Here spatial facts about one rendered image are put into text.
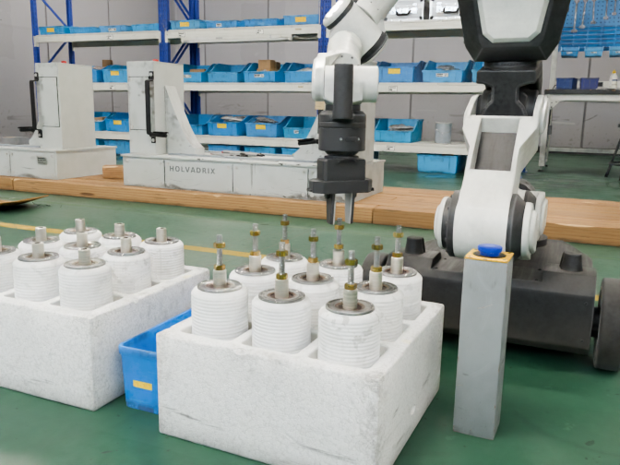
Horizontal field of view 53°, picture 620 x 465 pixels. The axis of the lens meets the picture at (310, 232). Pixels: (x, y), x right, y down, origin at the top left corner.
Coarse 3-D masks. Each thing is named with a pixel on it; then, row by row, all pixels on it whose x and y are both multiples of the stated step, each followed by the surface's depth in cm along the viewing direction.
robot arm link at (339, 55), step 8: (320, 56) 117; (328, 56) 117; (336, 56) 118; (344, 56) 119; (352, 56) 119; (320, 64) 113; (328, 64) 118; (352, 64) 120; (360, 64) 120; (312, 72) 112; (320, 72) 111; (312, 80) 111; (320, 80) 111; (312, 88) 112; (320, 88) 111; (312, 96) 113; (320, 96) 112
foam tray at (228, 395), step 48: (192, 336) 101; (240, 336) 102; (432, 336) 114; (192, 384) 101; (240, 384) 97; (288, 384) 93; (336, 384) 89; (384, 384) 88; (432, 384) 118; (192, 432) 103; (240, 432) 98; (288, 432) 94; (336, 432) 91; (384, 432) 91
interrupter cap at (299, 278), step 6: (294, 276) 111; (300, 276) 111; (324, 276) 111; (330, 276) 111; (300, 282) 107; (306, 282) 107; (312, 282) 107; (318, 282) 107; (324, 282) 107; (330, 282) 108
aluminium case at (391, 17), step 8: (400, 0) 547; (408, 0) 545; (416, 0) 542; (424, 0) 540; (392, 8) 552; (400, 8) 548; (408, 8) 546; (416, 8) 542; (424, 8) 544; (392, 16) 553; (400, 16) 550; (408, 16) 547; (416, 16) 544; (424, 16) 546
